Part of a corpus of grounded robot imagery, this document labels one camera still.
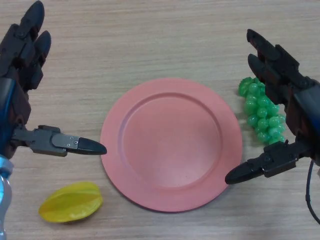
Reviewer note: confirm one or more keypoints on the pink round plate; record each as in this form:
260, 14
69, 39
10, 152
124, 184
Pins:
172, 147

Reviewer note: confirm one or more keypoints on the green grape bunch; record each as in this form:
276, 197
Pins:
262, 117

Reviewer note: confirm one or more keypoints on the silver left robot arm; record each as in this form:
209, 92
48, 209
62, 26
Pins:
4, 195

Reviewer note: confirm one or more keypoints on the yellow starfruit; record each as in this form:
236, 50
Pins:
71, 202

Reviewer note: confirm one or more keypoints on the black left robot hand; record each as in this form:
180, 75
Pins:
17, 75

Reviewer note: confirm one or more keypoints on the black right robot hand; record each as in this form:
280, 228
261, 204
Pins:
305, 112

